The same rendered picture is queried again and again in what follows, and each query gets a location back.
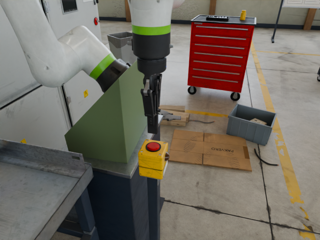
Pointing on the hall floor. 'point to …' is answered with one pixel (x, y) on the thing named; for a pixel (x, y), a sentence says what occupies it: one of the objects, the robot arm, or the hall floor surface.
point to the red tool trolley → (219, 52)
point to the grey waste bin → (122, 46)
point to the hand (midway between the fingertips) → (153, 122)
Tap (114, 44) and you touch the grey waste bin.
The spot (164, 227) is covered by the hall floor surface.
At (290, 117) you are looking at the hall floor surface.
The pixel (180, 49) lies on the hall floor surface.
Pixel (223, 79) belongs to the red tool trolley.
